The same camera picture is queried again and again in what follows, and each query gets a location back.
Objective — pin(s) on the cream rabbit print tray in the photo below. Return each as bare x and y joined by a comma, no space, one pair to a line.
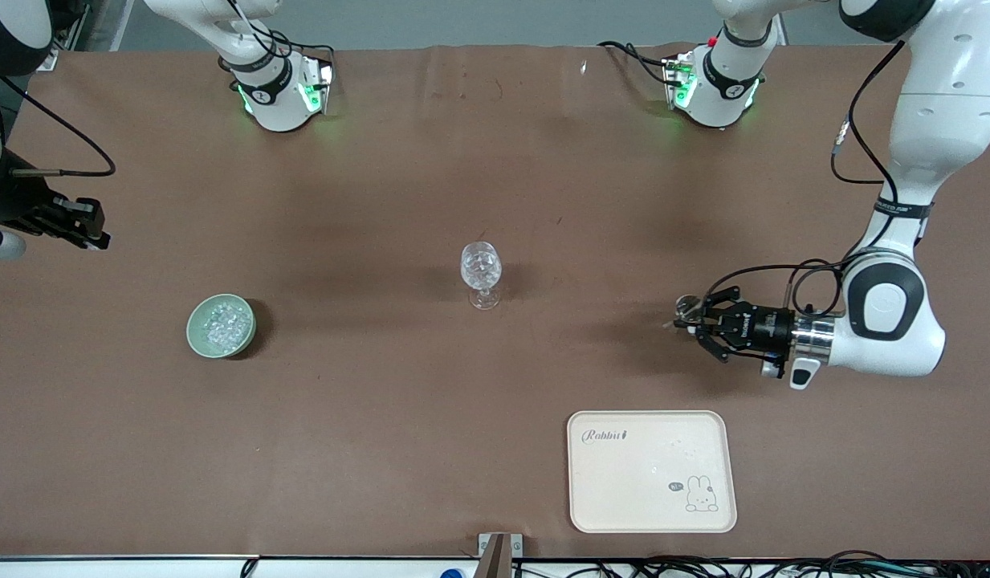
651,474

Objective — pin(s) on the silver aluminium frame profile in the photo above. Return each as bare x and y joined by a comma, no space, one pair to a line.
55,58

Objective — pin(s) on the steel double jigger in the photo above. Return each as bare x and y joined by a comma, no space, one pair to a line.
687,306

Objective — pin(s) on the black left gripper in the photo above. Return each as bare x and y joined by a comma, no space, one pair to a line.
758,325

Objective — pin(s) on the aluminium camera mount post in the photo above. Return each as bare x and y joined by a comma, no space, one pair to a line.
499,554

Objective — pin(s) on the clear ice cube heap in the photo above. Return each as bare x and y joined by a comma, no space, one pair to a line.
226,325

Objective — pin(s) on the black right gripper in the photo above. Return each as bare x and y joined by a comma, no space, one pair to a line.
14,201

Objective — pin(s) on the brown table cover sheet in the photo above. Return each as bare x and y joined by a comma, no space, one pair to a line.
382,441

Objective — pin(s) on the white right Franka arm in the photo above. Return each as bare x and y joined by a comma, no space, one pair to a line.
274,104

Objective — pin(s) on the pale green ceramic bowl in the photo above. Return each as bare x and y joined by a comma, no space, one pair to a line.
196,337

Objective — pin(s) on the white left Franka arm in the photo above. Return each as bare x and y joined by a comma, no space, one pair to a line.
944,96

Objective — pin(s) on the clear stemmed wine glass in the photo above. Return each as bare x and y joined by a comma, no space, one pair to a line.
481,269

